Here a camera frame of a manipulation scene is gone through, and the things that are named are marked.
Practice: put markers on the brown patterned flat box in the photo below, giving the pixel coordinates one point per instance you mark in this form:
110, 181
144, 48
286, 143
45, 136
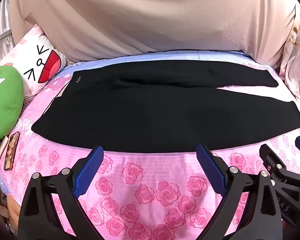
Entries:
12, 150

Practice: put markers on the green plush pillow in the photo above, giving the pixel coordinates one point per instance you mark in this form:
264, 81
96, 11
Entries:
3, 100

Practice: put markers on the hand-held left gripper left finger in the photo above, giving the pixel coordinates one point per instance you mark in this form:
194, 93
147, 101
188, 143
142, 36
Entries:
90, 170

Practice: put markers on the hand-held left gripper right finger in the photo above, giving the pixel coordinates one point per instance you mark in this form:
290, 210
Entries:
212, 173

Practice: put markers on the tan cloth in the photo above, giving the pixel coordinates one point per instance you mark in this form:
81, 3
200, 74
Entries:
0, 202

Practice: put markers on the white cartoon face pillow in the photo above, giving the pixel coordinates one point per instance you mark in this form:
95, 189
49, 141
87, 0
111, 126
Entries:
37, 65

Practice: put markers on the white sheer curtain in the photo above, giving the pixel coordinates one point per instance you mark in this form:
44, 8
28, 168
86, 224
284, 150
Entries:
1, 30

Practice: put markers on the thin pink flat box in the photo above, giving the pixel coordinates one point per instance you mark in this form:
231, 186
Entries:
1, 151

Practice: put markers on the pink rose bed sheet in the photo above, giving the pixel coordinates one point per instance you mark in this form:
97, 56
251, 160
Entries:
152, 195

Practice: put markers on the beige draped cloth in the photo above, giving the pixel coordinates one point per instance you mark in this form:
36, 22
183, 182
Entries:
152, 17

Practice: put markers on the black pants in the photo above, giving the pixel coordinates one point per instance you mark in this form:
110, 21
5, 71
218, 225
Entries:
165, 115

